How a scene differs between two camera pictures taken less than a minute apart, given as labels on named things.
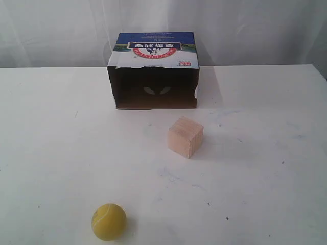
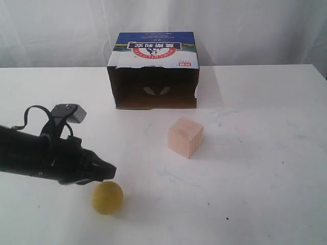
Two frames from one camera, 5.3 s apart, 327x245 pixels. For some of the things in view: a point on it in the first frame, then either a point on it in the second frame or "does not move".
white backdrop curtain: x=71 y=33 does not move
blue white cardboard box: x=154 y=70 does not move
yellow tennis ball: x=109 y=222 -> x=107 y=197
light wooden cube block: x=185 y=137 does not move
